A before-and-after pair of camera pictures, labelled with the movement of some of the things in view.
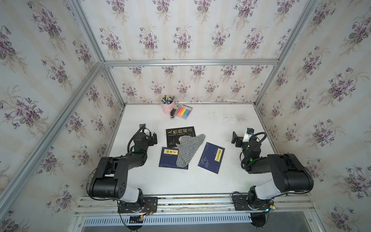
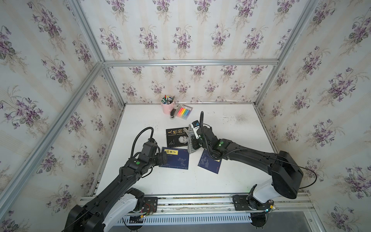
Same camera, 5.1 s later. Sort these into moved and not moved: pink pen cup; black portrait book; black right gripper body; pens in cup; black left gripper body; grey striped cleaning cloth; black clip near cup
Moved: black left gripper body; black right gripper body; grey striped cleaning cloth
Not moved: pink pen cup; black portrait book; pens in cup; black clip near cup
